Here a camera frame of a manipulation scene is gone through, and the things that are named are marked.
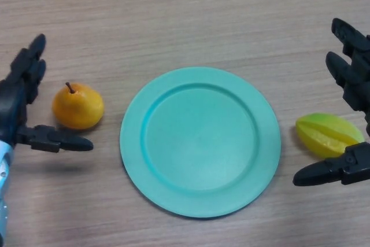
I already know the green round plate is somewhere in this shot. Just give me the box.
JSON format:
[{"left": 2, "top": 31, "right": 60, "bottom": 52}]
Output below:
[{"left": 120, "top": 67, "right": 282, "bottom": 219}]

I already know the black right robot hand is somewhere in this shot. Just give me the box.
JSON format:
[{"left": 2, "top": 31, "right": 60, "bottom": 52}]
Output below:
[{"left": 293, "top": 17, "right": 370, "bottom": 187}]

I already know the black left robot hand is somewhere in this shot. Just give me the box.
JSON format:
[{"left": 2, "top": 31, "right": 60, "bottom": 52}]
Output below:
[{"left": 0, "top": 33, "right": 94, "bottom": 153}]

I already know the yellow pear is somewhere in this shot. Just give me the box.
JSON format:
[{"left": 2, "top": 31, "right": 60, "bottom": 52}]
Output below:
[{"left": 51, "top": 82, "right": 105, "bottom": 130}]

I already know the yellow-green starfruit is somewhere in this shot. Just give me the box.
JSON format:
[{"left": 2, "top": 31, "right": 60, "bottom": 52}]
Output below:
[{"left": 295, "top": 113, "right": 365, "bottom": 160}]

